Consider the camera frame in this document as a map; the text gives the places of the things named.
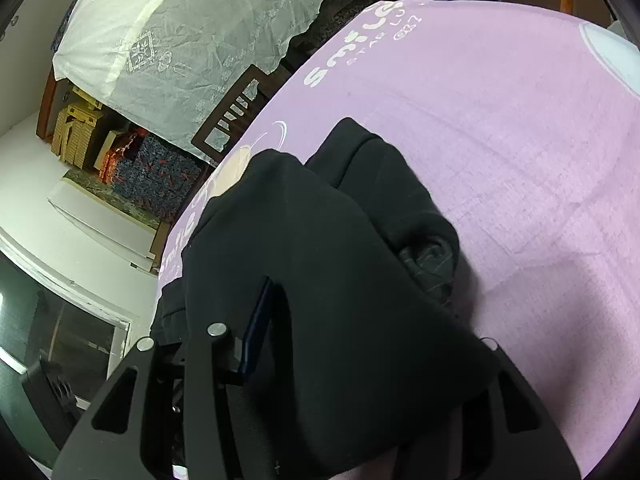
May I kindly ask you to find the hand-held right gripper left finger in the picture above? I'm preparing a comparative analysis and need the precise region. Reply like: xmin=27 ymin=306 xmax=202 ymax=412
xmin=52 ymin=280 xmax=276 ymax=480

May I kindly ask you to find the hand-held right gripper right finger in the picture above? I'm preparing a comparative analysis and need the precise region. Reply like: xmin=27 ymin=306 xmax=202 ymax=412
xmin=460 ymin=339 xmax=582 ymax=480

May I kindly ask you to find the black garment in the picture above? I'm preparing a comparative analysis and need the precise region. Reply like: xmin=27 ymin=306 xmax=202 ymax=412
xmin=150 ymin=117 xmax=501 ymax=480

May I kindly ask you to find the wooden cabinet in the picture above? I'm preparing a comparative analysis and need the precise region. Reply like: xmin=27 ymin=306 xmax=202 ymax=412
xmin=147 ymin=217 xmax=174 ymax=273

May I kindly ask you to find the white door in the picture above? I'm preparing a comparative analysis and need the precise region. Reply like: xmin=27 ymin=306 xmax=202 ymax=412
xmin=47 ymin=179 xmax=162 ymax=274

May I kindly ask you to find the window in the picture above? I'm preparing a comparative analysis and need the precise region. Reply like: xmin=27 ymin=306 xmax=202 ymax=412
xmin=0 ymin=250 xmax=138 ymax=466

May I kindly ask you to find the dark wooden chair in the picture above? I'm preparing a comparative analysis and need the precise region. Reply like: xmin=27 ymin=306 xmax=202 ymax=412
xmin=192 ymin=65 xmax=297 ymax=167

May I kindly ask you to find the stack of tan boxes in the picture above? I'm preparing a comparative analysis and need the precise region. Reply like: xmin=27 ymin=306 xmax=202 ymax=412
xmin=49 ymin=85 xmax=107 ymax=167

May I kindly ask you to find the white lace cloth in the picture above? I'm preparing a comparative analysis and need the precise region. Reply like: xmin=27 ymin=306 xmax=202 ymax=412
xmin=52 ymin=0 xmax=382 ymax=167

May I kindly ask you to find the purple printed blanket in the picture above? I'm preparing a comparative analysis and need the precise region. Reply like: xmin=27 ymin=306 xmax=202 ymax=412
xmin=157 ymin=0 xmax=640 ymax=480

